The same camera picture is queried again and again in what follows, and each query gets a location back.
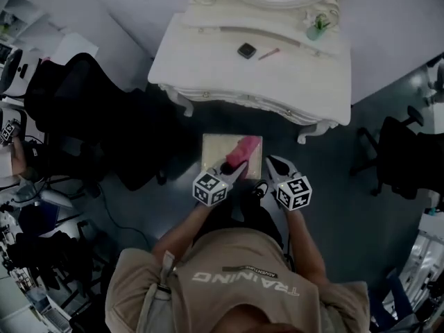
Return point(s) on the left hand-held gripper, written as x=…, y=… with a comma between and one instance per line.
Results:
x=209, y=190

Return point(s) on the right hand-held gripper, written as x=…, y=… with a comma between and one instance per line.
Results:
x=294, y=193

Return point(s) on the cream cushioned seat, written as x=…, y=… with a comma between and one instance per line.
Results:
x=215, y=149

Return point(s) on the pink cloth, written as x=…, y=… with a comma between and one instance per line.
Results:
x=243, y=150

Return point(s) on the person's right forearm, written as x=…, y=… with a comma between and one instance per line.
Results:
x=307, y=245

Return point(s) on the person's left forearm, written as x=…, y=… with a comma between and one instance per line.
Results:
x=180, y=231

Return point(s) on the another person's forearm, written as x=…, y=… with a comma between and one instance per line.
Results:
x=19, y=158

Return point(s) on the person's black and white shoe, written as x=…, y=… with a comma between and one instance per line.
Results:
x=261, y=187

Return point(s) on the person's black trousers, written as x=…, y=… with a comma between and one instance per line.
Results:
x=243, y=213

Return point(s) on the person's beige printed shirt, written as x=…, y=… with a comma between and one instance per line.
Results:
x=243, y=255

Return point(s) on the white dressing table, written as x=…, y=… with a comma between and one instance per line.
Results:
x=243, y=78

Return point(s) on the pink pen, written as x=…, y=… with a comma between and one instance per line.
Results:
x=268, y=53

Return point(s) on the black square compact case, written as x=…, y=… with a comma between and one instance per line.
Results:
x=246, y=50

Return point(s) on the black office chair with armrest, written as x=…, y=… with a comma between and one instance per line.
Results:
x=406, y=158

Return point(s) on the small potted green plant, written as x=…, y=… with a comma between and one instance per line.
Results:
x=317, y=28

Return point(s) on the black mesh office chair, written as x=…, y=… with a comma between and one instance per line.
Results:
x=90, y=109

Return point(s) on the white metal rack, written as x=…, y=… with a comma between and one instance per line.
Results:
x=425, y=258

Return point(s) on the white office chair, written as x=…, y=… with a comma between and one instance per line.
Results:
x=14, y=75

